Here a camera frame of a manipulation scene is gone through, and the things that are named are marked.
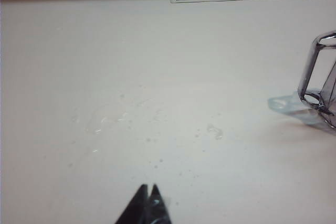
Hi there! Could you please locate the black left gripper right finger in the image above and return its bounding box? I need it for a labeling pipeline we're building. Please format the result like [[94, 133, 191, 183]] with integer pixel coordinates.
[[148, 183, 172, 224]]

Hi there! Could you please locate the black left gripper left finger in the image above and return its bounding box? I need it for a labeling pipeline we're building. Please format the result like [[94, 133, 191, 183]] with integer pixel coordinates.
[[114, 183, 149, 224]]

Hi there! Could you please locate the grey transparent faceted mug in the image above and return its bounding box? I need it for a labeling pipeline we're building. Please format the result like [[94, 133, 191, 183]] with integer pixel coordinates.
[[297, 31, 336, 133]]

